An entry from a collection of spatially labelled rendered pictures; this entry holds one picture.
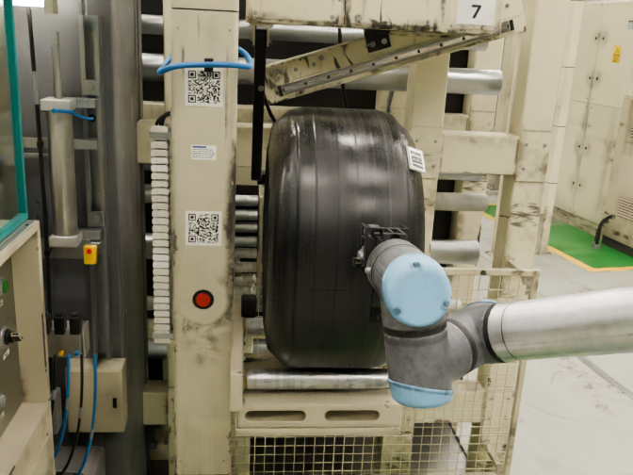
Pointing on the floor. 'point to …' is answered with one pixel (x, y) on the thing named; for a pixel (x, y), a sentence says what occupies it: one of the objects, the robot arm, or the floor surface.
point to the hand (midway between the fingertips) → (370, 253)
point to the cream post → (188, 53)
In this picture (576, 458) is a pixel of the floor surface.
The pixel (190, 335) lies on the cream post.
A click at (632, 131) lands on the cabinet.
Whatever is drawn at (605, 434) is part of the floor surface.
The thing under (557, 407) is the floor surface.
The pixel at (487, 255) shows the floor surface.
